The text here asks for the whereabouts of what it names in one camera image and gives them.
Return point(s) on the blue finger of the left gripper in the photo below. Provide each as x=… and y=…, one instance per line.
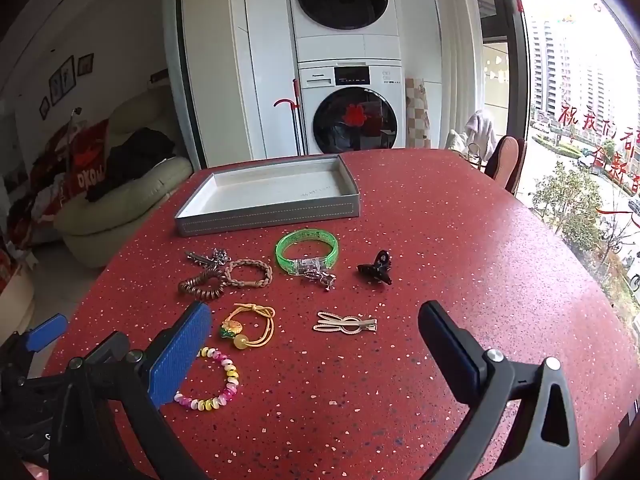
x=45, y=333

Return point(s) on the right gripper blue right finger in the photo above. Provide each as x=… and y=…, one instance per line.
x=543, y=440

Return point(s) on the lower white washing machine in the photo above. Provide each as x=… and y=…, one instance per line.
x=350, y=106

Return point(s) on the orange wooden chair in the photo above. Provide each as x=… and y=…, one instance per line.
x=506, y=164

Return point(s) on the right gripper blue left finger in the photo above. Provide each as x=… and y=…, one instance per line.
x=143, y=381

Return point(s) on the black clothing on sofa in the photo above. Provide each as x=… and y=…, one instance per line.
x=140, y=153

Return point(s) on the grey jewelry tray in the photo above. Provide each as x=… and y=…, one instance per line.
x=271, y=193

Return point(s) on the pink white cloth pile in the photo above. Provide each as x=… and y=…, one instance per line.
x=478, y=138

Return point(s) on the black claw hair clip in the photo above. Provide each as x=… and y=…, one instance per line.
x=379, y=270

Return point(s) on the cream leather sofa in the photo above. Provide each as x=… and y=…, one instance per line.
x=94, y=232

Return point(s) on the red handled mop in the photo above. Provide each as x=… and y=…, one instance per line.
x=293, y=106

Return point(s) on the gold bunny hair clip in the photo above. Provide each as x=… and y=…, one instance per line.
x=348, y=325

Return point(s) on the wall picture frames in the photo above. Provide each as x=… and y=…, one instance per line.
x=63, y=80

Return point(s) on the upper white dryer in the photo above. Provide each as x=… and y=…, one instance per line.
x=345, y=30

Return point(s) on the silver rhinestone hair clip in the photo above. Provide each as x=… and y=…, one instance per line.
x=217, y=258

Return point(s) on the red printed blanket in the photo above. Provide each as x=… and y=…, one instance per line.
x=71, y=162

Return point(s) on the silver charm brooch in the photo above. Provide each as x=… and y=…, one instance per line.
x=317, y=273

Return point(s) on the green translucent bangle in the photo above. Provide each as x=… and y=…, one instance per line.
x=307, y=250

